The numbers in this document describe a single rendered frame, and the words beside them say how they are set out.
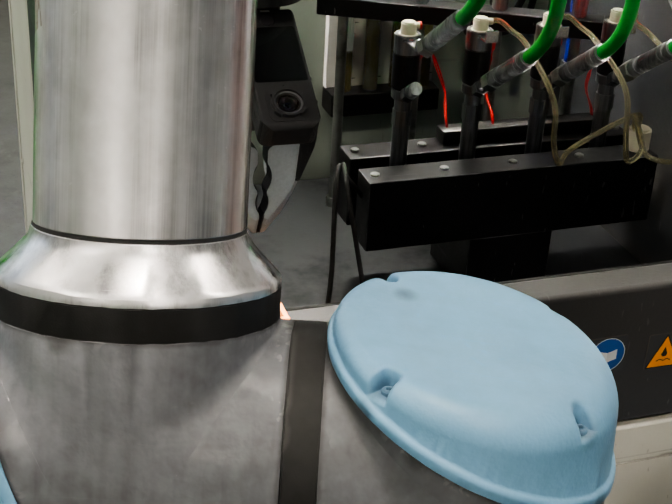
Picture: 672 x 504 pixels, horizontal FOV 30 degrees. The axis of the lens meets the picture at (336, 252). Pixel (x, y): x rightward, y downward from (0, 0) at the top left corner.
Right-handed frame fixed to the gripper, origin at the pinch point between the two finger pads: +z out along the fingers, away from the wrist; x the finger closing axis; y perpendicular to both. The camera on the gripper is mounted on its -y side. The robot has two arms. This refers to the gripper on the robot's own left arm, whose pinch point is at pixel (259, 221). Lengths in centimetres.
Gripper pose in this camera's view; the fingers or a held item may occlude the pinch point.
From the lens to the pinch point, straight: 104.3
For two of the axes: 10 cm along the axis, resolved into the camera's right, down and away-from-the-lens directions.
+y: -3.1, -4.6, 8.3
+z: -0.5, 8.8, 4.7
